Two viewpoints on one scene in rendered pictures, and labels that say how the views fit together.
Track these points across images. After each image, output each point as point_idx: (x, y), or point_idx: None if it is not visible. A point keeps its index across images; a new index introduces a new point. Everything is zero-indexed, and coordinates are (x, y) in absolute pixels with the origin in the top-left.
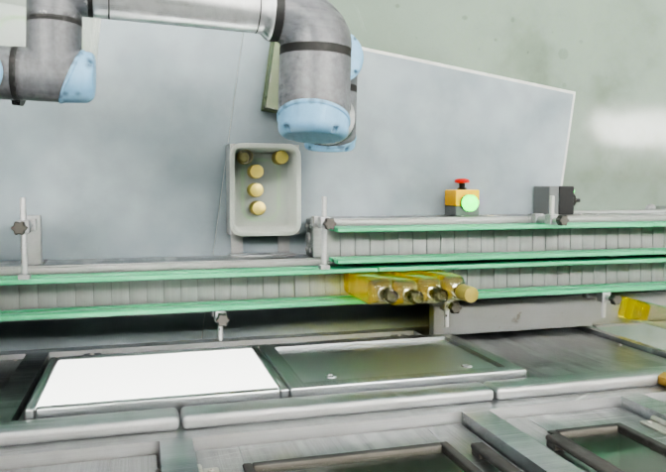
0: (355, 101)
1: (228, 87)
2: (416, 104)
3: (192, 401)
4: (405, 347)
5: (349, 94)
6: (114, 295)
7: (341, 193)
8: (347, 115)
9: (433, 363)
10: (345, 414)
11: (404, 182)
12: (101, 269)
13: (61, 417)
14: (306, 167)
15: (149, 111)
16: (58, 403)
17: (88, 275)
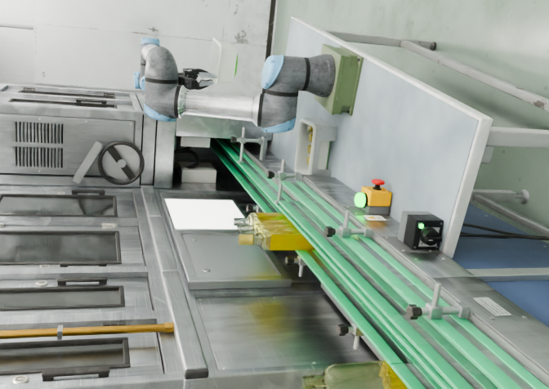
0: (275, 101)
1: None
2: (382, 109)
3: (167, 217)
4: (256, 263)
5: (153, 100)
6: None
7: (346, 167)
8: (150, 109)
9: (215, 264)
10: (153, 244)
11: (368, 171)
12: (264, 169)
13: (155, 203)
14: (339, 142)
15: (308, 93)
16: (169, 201)
17: (256, 169)
